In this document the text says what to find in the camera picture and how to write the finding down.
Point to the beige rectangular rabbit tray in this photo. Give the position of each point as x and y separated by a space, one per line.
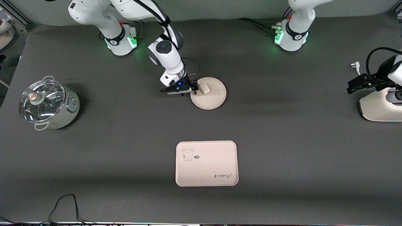
207 164

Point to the aluminium frame rail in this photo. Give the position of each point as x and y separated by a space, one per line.
19 14

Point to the white rounded background object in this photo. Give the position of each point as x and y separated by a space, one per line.
4 34

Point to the glass pot lid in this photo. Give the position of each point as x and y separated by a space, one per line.
44 106

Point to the pale green electric pot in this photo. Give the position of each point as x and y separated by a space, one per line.
67 113

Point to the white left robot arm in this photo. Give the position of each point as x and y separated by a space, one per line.
295 31

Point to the small white bun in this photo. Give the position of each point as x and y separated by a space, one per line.
204 88

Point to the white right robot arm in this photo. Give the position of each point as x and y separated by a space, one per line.
166 59

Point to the round beige plate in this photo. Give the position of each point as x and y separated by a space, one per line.
212 99

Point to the white toaster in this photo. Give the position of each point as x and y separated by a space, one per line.
380 108

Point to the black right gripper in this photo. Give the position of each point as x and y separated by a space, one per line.
188 83

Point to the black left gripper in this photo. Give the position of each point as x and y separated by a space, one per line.
372 80

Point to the dark grey table cover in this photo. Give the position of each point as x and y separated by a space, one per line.
125 157

